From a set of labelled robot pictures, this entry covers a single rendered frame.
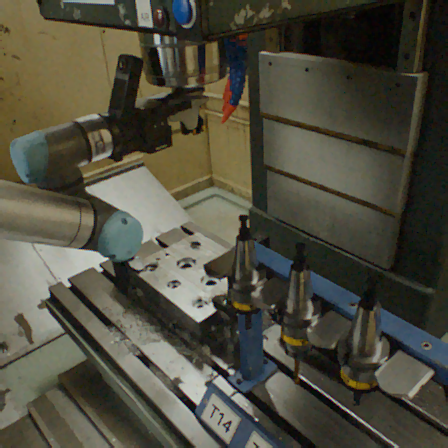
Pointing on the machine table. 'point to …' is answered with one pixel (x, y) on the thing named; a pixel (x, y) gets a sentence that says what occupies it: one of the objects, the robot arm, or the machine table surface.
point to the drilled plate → (206, 319)
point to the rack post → (251, 356)
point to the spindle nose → (181, 61)
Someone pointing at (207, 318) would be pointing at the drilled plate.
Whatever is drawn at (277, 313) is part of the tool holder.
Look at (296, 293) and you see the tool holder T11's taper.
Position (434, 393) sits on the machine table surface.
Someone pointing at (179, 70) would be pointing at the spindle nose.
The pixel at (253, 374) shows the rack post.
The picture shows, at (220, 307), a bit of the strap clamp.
